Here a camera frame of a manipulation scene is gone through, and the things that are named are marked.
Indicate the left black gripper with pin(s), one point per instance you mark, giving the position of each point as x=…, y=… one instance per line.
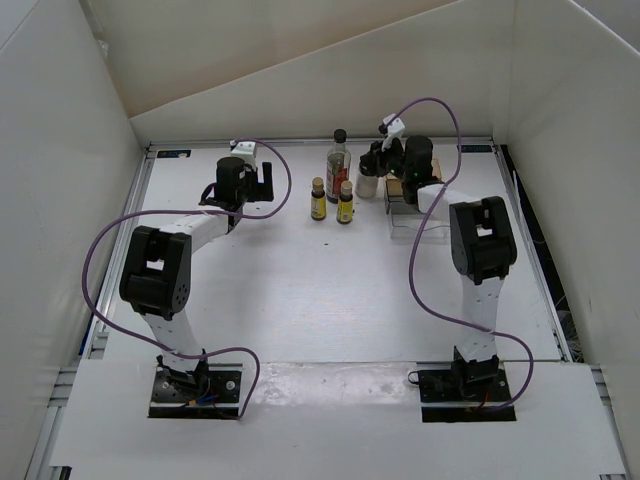
x=262, y=191

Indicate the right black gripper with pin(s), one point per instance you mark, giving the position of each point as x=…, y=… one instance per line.
x=376, y=155

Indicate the white powder jar black cap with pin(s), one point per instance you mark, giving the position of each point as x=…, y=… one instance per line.
x=366, y=186

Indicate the tall clear chili bottle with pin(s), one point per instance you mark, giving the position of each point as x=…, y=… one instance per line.
x=337, y=165

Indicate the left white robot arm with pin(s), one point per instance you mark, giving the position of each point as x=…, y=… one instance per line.
x=156, y=279

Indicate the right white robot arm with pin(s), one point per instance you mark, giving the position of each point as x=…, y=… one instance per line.
x=483, y=247

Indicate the tiered clear condiment rack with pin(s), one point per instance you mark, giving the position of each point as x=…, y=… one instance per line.
x=404, y=219

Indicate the left small yellow-label bottle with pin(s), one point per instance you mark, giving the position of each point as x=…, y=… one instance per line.
x=318, y=199

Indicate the small yellow-label bottle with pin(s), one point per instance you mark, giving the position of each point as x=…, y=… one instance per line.
x=345, y=207
x=318, y=199

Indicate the right small yellow-label bottle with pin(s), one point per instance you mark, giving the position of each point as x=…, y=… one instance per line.
x=345, y=207

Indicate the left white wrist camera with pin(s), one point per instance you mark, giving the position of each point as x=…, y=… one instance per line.
x=245, y=150

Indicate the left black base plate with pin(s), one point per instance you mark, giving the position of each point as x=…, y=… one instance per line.
x=215, y=398

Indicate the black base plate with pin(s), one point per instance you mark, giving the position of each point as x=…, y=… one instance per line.
x=215, y=398
x=442, y=400

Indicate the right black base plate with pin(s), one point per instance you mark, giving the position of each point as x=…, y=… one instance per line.
x=442, y=400

